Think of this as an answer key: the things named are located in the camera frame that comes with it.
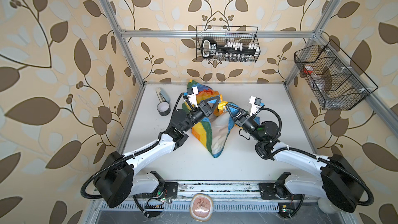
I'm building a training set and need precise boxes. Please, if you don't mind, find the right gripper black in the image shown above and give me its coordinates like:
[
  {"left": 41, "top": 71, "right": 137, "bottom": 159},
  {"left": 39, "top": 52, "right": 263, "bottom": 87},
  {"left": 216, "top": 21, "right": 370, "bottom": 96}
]
[{"left": 227, "top": 104, "right": 263, "bottom": 144}]

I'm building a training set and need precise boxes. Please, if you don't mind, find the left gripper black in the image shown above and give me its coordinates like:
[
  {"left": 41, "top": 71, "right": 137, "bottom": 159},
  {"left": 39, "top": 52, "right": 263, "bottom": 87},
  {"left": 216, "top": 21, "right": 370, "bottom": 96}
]
[{"left": 180, "top": 95, "right": 218, "bottom": 134}]

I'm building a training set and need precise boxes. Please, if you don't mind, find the rainbow striped jacket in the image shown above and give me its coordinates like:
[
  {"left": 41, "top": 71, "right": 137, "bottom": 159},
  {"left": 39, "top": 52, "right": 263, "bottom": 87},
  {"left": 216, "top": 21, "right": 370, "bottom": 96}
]
[{"left": 181, "top": 79, "right": 265, "bottom": 159}]

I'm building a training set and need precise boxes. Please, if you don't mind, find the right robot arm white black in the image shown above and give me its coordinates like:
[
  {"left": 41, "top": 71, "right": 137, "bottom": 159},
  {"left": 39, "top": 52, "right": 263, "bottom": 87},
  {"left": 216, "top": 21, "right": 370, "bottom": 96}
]
[{"left": 224, "top": 103, "right": 375, "bottom": 213}]

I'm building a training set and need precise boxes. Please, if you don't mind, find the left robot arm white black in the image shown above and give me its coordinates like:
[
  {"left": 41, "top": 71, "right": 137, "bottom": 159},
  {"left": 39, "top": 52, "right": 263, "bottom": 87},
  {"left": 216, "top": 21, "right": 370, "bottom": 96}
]
[{"left": 80, "top": 95, "right": 221, "bottom": 208}]

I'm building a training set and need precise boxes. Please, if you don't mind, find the black tape roll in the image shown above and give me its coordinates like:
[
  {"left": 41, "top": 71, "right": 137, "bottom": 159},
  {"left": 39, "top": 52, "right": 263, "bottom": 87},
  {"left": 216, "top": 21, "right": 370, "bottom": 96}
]
[{"left": 157, "top": 102, "right": 171, "bottom": 116}]

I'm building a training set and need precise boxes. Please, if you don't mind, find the pink round timer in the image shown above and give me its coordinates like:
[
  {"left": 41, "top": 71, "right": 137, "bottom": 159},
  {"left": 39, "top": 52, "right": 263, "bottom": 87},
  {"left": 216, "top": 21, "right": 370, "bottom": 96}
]
[{"left": 189, "top": 194, "right": 214, "bottom": 222}]

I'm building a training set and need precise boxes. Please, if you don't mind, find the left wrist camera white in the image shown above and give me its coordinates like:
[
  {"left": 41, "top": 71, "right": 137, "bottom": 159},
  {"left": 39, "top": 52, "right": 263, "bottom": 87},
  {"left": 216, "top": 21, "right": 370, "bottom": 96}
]
[{"left": 183, "top": 86, "right": 199, "bottom": 110}]

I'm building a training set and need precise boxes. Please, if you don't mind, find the black socket set rail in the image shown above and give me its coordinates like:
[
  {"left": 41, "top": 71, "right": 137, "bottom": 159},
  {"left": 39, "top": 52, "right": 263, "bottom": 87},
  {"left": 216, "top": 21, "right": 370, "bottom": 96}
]
[{"left": 199, "top": 37, "right": 261, "bottom": 60}]

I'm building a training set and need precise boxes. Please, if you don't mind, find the back wire basket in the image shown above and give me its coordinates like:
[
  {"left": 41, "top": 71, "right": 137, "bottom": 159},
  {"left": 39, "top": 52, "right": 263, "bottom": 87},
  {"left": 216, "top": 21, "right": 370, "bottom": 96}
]
[{"left": 195, "top": 25, "right": 261, "bottom": 63}]

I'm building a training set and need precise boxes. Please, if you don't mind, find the wire basket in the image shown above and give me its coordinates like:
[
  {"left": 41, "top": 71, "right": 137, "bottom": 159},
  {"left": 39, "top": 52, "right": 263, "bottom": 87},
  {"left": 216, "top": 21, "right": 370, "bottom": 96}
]
[
  {"left": 195, "top": 25, "right": 261, "bottom": 63},
  {"left": 294, "top": 40, "right": 378, "bottom": 111}
]

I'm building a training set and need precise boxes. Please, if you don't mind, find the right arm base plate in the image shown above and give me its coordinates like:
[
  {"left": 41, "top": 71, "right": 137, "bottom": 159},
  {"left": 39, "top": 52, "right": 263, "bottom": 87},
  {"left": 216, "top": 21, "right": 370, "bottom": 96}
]
[{"left": 258, "top": 183, "right": 302, "bottom": 201}]

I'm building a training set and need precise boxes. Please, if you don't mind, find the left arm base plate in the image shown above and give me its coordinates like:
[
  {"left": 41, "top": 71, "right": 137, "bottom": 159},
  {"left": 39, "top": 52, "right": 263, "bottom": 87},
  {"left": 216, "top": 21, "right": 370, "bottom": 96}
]
[{"left": 138, "top": 181, "right": 179, "bottom": 200}]

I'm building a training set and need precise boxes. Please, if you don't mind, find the right wire basket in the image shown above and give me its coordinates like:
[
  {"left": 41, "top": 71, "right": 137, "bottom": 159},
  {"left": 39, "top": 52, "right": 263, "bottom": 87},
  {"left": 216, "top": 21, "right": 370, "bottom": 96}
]
[{"left": 294, "top": 40, "right": 378, "bottom": 111}]

